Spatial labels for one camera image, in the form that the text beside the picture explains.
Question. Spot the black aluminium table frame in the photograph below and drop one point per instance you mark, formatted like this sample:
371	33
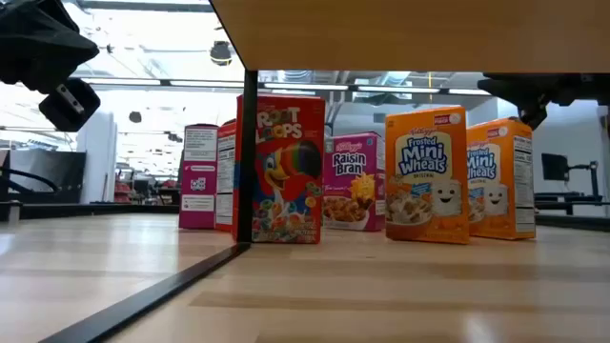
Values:
95	209

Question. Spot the black ceiling dome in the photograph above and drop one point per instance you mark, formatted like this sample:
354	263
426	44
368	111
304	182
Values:
220	52
135	116

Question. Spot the white ceiling light strip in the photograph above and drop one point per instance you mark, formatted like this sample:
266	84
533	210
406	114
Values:
305	86
124	82
205	83
398	89
469	91

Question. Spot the white room partition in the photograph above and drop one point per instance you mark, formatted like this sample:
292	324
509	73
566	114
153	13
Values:
97	162

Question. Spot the red Froot Loops box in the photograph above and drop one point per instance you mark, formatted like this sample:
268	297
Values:
290	190
225	181

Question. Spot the pink Raisin Bran box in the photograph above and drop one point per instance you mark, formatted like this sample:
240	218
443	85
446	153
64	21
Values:
198	190
352	162

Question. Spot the dark grey panel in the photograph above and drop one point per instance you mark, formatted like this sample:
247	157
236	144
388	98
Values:
47	167

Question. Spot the black desk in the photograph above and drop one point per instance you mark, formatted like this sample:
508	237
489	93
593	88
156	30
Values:
567	197

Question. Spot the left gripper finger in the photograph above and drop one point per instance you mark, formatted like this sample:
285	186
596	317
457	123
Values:
71	107
69	45

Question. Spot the orange Mini Wheats box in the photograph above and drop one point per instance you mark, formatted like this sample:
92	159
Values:
500	190
424	162

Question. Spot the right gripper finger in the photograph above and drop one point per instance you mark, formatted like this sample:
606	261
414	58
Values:
534	115
519	88

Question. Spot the wooden shelf black frame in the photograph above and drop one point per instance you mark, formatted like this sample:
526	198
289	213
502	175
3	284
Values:
405	33

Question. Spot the red cart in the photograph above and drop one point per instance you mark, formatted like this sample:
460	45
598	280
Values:
123	190

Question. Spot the black monitor on arm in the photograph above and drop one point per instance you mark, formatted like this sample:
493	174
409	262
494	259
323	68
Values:
555	167

